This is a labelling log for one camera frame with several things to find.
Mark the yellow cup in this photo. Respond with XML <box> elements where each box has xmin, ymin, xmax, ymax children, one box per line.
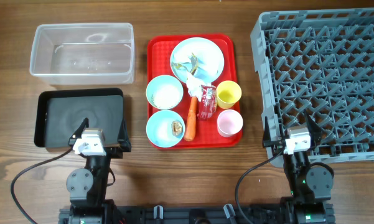
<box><xmin>216</xmin><ymin>80</ymin><xmax>241</xmax><ymax>109</ymax></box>

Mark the black waste tray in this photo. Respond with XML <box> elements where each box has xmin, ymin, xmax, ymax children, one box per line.
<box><xmin>34</xmin><ymin>88</ymin><xmax>124</xmax><ymax>148</ymax></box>

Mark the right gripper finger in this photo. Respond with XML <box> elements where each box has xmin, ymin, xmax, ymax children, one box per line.
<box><xmin>262</xmin><ymin>117</ymin><xmax>283</xmax><ymax>147</ymax></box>
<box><xmin>304</xmin><ymin>110</ymin><xmax>322</xmax><ymax>146</ymax></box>

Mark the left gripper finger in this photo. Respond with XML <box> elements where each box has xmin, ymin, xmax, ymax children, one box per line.
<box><xmin>117</xmin><ymin>119</ymin><xmax>131</xmax><ymax>152</ymax></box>
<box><xmin>68</xmin><ymin>118</ymin><xmax>89</xmax><ymax>146</ymax></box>

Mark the brown mushroom scrap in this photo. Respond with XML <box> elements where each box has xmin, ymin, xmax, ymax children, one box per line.
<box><xmin>171</xmin><ymin>120</ymin><xmax>184</xmax><ymax>136</ymax></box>

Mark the clear plastic waste bin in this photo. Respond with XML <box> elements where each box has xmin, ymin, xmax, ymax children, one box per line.
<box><xmin>29</xmin><ymin>22</ymin><xmax>136</xmax><ymax>85</ymax></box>

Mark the light blue plate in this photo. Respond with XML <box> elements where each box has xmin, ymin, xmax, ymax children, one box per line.
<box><xmin>170</xmin><ymin>37</ymin><xmax>225</xmax><ymax>83</ymax></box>

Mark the green bowl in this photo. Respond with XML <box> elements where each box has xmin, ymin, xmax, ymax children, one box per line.
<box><xmin>146</xmin><ymin>75</ymin><xmax>184</xmax><ymax>110</ymax></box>

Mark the grey dishwasher rack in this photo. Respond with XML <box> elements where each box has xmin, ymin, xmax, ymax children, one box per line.
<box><xmin>250</xmin><ymin>8</ymin><xmax>374</xmax><ymax>163</ymax></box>

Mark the pink cup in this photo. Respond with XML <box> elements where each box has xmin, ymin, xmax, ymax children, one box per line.
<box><xmin>217</xmin><ymin>110</ymin><xmax>243</xmax><ymax>138</ymax></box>

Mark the yellow foil wrapper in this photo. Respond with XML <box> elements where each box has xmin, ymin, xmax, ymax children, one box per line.
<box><xmin>171</xmin><ymin>53</ymin><xmax>199</xmax><ymax>75</ymax></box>

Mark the red serving tray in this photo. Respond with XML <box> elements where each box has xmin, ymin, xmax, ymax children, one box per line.
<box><xmin>147</xmin><ymin>34</ymin><xmax>242</xmax><ymax>150</ymax></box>

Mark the white tissue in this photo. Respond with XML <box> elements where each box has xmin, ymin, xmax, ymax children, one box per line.
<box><xmin>186</xmin><ymin>73</ymin><xmax>205</xmax><ymax>101</ymax></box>

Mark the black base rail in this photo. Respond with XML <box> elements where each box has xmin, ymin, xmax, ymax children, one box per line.
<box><xmin>58</xmin><ymin>203</ymin><xmax>335</xmax><ymax>224</ymax></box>

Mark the light blue bowl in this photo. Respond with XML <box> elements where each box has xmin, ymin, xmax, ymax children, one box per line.
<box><xmin>146</xmin><ymin>110</ymin><xmax>185</xmax><ymax>148</ymax></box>

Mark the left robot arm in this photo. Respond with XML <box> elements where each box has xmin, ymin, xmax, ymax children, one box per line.
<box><xmin>58</xmin><ymin>118</ymin><xmax>131</xmax><ymax>224</ymax></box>

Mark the white rice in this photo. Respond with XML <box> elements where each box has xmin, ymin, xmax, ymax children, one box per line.
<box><xmin>152</xmin><ymin>84</ymin><xmax>181</xmax><ymax>110</ymax></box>

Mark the red snack wrapper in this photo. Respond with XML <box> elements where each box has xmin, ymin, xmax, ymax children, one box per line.
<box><xmin>197</xmin><ymin>86</ymin><xmax>217</xmax><ymax>120</ymax></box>

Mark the orange carrot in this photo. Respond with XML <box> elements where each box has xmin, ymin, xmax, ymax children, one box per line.
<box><xmin>184</xmin><ymin>96</ymin><xmax>198</xmax><ymax>141</ymax></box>

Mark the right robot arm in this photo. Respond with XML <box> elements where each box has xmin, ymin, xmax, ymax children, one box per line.
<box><xmin>262</xmin><ymin>112</ymin><xmax>335</xmax><ymax>223</ymax></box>

